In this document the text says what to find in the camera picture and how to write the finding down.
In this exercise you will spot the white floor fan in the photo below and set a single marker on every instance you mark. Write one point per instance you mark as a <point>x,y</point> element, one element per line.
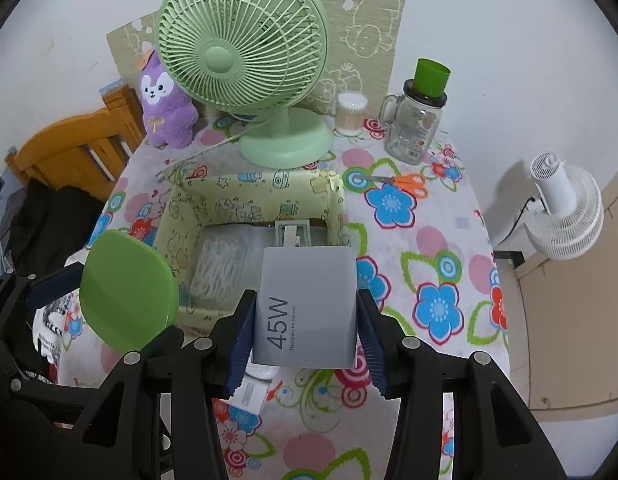
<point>569,210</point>

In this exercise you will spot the green oval case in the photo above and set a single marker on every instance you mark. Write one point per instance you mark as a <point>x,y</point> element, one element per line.
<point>131,290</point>

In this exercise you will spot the purple plush toy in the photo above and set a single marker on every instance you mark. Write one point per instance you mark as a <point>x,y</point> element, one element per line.
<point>166,115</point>

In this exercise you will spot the glass jar with green lid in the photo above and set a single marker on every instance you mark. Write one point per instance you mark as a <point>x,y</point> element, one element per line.
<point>411,130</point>

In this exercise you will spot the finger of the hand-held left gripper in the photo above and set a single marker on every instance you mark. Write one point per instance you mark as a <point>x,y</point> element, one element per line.
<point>54,282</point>
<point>164,342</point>

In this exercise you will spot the cotton swab container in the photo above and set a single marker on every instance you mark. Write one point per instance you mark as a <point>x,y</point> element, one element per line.
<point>351,115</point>

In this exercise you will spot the floral tablecloth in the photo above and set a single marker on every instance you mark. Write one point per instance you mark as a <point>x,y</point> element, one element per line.
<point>419,240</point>

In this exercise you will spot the black clothing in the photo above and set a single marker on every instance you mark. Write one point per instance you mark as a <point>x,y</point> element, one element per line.
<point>49,220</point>

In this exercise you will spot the white printed bag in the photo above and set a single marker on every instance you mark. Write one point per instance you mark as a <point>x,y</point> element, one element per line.
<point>56,330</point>

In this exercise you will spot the beige cartoon wall mat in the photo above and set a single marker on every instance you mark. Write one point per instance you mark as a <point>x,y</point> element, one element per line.
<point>359,35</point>

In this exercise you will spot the cartoon print storage box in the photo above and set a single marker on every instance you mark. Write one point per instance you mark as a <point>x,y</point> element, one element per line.
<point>189,205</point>

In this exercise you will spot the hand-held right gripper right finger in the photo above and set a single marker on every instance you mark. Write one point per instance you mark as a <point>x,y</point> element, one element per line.
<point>371,345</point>

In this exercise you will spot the green desk fan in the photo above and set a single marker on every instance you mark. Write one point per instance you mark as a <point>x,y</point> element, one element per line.
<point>239,50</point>

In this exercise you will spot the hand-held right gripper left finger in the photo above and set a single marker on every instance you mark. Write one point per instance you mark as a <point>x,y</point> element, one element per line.
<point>241,345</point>

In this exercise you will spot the white charger box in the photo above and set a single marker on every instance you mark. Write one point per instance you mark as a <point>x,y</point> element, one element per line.
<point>309,305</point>

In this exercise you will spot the wooden chair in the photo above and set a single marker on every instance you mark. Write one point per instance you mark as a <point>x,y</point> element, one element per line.
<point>74,145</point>

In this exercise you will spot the white charger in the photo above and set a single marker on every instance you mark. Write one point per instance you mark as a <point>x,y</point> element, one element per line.
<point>256,390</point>

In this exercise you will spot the clear plastic box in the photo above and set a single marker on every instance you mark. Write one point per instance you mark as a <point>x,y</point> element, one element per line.
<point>219,270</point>

